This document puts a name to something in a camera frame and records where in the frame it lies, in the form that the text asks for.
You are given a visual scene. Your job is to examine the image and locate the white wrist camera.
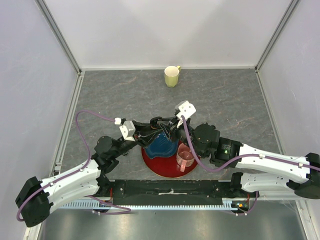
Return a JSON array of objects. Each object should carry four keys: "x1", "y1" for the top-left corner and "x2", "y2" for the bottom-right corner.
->
[
  {"x1": 114, "y1": 117, "x2": 136, "y2": 142},
  {"x1": 174, "y1": 100, "x2": 196, "y2": 128}
]

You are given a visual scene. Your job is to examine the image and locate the aluminium frame post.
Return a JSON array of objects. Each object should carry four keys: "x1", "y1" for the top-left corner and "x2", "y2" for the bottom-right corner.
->
[
  {"x1": 254, "y1": 0, "x2": 300, "y2": 73},
  {"x1": 35, "y1": 0, "x2": 82, "y2": 75}
]

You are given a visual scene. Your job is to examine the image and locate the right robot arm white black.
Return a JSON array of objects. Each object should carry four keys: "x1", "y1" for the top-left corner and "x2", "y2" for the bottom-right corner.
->
[{"x1": 157, "y1": 117, "x2": 320, "y2": 200}]

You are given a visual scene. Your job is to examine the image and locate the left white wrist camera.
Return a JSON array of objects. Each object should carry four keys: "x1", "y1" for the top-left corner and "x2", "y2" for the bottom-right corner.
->
[{"x1": 114, "y1": 117, "x2": 136, "y2": 142}]

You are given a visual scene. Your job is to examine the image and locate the purple cable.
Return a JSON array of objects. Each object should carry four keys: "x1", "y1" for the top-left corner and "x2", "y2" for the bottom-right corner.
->
[
  {"x1": 180, "y1": 114, "x2": 320, "y2": 216},
  {"x1": 15, "y1": 110, "x2": 132, "y2": 223}
]

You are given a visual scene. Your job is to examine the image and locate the slotted cable duct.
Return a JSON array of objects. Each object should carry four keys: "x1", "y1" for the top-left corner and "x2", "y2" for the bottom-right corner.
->
[{"x1": 59, "y1": 198, "x2": 238, "y2": 211}]

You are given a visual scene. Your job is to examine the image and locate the round red tray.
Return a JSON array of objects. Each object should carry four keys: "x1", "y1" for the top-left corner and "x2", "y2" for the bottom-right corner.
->
[{"x1": 141, "y1": 148, "x2": 198, "y2": 178}]

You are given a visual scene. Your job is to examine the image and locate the yellow-green ceramic mug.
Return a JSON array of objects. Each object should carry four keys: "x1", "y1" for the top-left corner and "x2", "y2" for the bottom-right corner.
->
[{"x1": 164, "y1": 66, "x2": 181, "y2": 88}]

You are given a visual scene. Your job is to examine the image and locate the black earbud case gold rim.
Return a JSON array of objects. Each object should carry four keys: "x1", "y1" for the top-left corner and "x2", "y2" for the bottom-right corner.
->
[{"x1": 157, "y1": 120, "x2": 172, "y2": 138}]

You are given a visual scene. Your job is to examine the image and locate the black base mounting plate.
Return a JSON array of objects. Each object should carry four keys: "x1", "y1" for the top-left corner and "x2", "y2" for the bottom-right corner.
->
[{"x1": 81, "y1": 178, "x2": 253, "y2": 206}]

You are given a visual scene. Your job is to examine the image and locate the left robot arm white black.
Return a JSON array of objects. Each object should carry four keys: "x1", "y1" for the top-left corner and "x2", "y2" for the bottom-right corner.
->
[{"x1": 15, "y1": 116, "x2": 178, "y2": 228}]

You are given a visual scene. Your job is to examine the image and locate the pink glass mug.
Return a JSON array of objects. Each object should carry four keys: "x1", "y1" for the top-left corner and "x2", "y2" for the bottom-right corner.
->
[{"x1": 176, "y1": 143, "x2": 195, "y2": 173}]

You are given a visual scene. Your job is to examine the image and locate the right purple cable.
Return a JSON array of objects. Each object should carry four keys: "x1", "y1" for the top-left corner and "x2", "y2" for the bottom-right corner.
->
[{"x1": 180, "y1": 114, "x2": 320, "y2": 216}]

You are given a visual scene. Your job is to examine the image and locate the right aluminium frame post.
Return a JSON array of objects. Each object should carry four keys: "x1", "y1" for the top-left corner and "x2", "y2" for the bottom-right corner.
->
[{"x1": 254, "y1": 0, "x2": 300, "y2": 73}]

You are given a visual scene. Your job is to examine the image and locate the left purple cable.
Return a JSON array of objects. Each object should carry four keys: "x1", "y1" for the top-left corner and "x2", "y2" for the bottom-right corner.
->
[{"x1": 15, "y1": 110, "x2": 132, "y2": 223}]

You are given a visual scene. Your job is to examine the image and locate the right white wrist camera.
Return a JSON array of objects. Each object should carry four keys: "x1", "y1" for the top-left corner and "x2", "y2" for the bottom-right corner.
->
[{"x1": 174, "y1": 100, "x2": 196, "y2": 128}]

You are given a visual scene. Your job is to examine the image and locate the blue leaf-shaped dish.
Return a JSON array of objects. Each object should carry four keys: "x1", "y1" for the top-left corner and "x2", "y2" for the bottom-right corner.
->
[{"x1": 144, "y1": 133, "x2": 179, "y2": 159}]

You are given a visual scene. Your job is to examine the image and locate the left aluminium frame post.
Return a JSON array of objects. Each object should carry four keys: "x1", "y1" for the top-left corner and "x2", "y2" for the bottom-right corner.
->
[{"x1": 35, "y1": 0, "x2": 82, "y2": 75}]

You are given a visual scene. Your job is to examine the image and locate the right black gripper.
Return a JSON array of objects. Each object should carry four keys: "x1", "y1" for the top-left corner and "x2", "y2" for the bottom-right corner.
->
[{"x1": 158, "y1": 115, "x2": 206, "y2": 158}]

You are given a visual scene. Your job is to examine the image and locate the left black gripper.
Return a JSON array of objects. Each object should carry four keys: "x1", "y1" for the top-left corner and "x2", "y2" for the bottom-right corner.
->
[{"x1": 112, "y1": 119, "x2": 163, "y2": 158}]

